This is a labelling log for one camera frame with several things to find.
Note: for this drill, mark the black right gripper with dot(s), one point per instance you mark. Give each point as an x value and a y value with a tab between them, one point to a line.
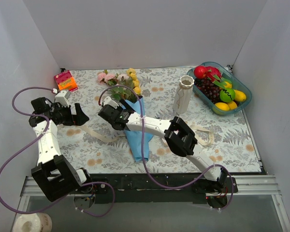
106	114

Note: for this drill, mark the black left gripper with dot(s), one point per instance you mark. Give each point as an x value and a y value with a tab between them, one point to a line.
74	115

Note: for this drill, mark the artificial flower bouquet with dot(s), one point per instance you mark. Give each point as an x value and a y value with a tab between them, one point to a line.
123	83

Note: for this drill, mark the cream ribbon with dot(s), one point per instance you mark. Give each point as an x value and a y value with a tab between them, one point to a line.
116	137

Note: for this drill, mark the blue wrapping paper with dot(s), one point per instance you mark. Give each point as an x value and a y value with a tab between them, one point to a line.
134	137

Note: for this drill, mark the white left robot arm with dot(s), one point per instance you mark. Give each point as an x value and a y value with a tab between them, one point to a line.
55	176

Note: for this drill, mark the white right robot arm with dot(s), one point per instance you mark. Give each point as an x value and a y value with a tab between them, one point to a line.
178	135

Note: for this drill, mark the white ribbed ceramic vase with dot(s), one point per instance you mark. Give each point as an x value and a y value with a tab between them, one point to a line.
183	94

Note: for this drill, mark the orange pink snack box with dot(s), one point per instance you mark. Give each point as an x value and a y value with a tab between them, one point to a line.
66	81

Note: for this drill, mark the floral patterned table mat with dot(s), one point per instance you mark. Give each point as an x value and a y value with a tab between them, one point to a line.
233	145

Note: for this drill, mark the red apple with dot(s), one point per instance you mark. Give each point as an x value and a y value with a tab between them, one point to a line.
200	72

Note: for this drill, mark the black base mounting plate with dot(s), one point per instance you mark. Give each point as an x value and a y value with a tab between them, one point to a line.
139	188

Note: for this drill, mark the dark purple grape bunch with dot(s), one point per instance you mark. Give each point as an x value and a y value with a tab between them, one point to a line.
210	90

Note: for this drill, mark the pink dragon fruit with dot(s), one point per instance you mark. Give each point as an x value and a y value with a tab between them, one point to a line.
213	74

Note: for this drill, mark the yellow lemon front left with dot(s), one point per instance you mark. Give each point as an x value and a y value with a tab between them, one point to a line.
222	106

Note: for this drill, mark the yellow lemon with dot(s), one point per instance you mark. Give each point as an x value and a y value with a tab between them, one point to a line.
222	106
232	105
227	84
239	96

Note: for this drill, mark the yellow lemon back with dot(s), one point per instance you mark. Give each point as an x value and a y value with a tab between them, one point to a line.
227	84

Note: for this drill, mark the yellow lemon front right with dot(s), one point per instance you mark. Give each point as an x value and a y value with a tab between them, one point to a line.
232	105

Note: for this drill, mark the white tape roll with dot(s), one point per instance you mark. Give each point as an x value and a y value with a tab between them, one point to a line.
38	222

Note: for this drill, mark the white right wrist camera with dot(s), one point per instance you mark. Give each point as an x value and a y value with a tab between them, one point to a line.
108	101

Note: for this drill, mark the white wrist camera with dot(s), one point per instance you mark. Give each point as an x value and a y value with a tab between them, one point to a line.
108	101
62	97

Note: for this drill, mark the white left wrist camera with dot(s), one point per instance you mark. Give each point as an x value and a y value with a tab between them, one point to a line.
62	97

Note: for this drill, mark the aluminium rail frame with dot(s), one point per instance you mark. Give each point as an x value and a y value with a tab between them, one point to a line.
246	185

